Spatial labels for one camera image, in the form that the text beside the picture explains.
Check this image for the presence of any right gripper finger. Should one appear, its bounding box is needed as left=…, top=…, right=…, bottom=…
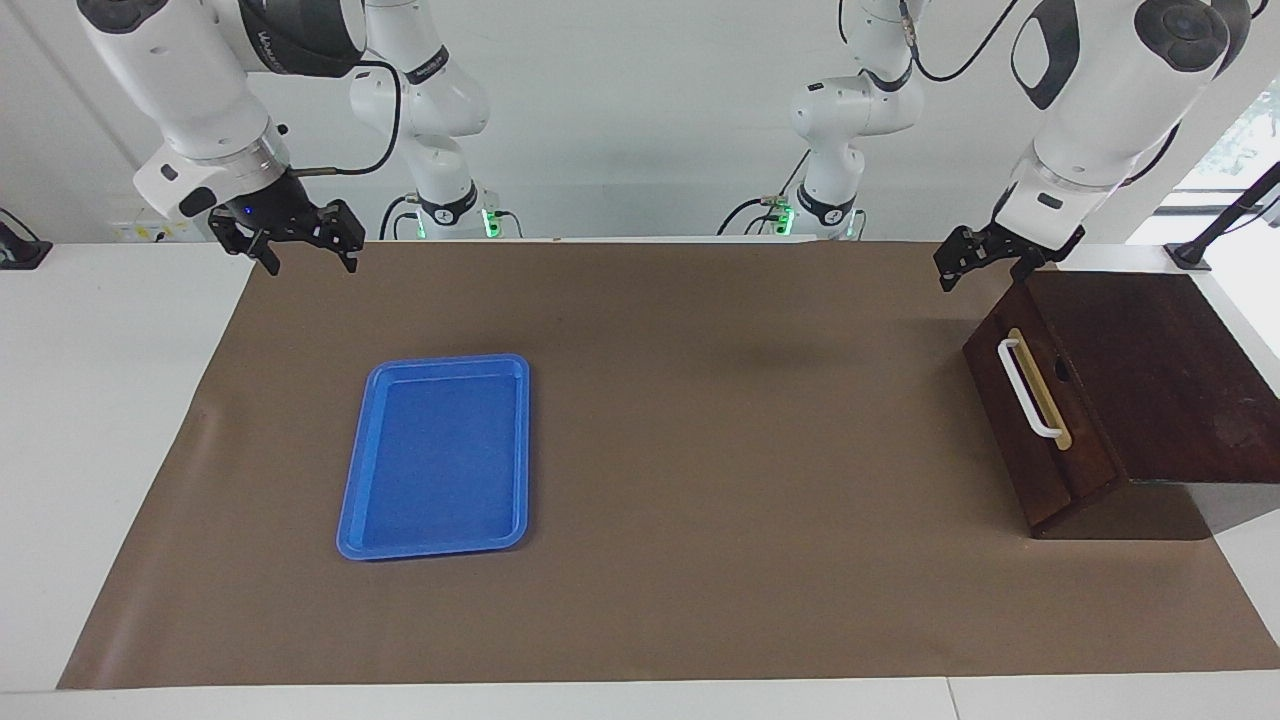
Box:
left=208, top=213, right=281, bottom=276
left=312, top=200, right=364, bottom=273

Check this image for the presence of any wooden drawer with white handle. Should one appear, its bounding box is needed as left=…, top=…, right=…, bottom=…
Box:
left=963, top=295, right=1126, bottom=536

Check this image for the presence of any dark brown wooden cabinet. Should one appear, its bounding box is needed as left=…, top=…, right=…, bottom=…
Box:
left=963, top=270, right=1280, bottom=541

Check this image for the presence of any black clamp stand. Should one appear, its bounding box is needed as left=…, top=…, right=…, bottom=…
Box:
left=1165, top=160, right=1280, bottom=271

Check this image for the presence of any bright window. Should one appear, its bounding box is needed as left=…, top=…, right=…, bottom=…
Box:
left=1175, top=85, right=1280, bottom=216

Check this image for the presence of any blue plastic tray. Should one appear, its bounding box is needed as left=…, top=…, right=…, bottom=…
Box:
left=336, top=353, right=531, bottom=561

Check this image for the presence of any brown table mat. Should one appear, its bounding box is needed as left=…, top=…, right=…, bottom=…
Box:
left=57, top=240, right=1280, bottom=691

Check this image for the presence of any white wall socket box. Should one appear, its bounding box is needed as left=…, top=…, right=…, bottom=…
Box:
left=108, top=195, right=216, bottom=243

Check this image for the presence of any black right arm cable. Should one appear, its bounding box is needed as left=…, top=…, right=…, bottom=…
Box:
left=295, top=60, right=404, bottom=179

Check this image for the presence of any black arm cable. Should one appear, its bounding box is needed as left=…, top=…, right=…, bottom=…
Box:
left=295, top=60, right=404, bottom=179
left=895, top=0, right=1021, bottom=84

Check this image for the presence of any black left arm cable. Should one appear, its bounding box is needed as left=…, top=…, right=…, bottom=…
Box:
left=895, top=0, right=1021, bottom=84

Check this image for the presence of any black desk mount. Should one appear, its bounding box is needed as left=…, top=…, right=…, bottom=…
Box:
left=0, top=208, right=53, bottom=269

